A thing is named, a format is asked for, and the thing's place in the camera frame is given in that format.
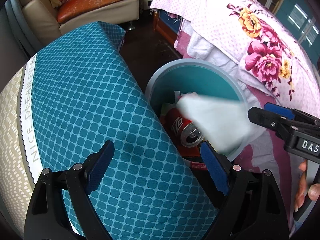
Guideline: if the pink floral blanket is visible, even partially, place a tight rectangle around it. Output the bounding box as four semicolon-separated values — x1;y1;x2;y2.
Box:
149;0;320;230

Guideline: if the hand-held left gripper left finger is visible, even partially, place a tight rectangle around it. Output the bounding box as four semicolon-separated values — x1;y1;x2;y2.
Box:
24;140;115;240

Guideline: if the red soda can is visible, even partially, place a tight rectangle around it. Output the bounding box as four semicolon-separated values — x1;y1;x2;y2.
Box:
165;107;204;148

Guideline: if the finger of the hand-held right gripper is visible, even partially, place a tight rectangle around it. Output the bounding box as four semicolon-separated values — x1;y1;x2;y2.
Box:
264;103;297;120
247;107;294;140

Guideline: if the red packet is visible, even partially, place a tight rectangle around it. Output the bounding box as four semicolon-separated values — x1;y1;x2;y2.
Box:
190;160;208;171

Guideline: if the red foil wrapper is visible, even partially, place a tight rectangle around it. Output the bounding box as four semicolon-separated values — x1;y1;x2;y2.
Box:
179;140;204;158

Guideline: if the teal plastic bin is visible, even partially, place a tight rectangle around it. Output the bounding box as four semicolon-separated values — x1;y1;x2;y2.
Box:
145;59;248;162

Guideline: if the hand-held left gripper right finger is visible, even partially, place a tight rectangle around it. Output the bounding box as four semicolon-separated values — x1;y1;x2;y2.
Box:
199;141;290;240

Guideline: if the cream leather sofa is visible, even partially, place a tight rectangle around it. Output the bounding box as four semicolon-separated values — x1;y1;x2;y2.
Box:
19;0;140;37

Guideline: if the white tissue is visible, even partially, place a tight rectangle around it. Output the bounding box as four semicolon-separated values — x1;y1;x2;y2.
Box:
176;92;258;154

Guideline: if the teal glazed door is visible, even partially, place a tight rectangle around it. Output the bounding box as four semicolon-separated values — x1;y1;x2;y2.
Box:
272;0;320;55

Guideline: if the teal and beige patterned cloth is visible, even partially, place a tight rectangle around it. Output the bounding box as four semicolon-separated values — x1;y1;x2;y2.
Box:
0;21;218;240

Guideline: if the person's right hand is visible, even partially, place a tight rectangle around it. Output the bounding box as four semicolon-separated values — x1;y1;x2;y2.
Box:
294;159;320;213

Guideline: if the wooden bed frame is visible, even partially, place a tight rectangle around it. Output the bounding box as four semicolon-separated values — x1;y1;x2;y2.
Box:
153;9;184;53

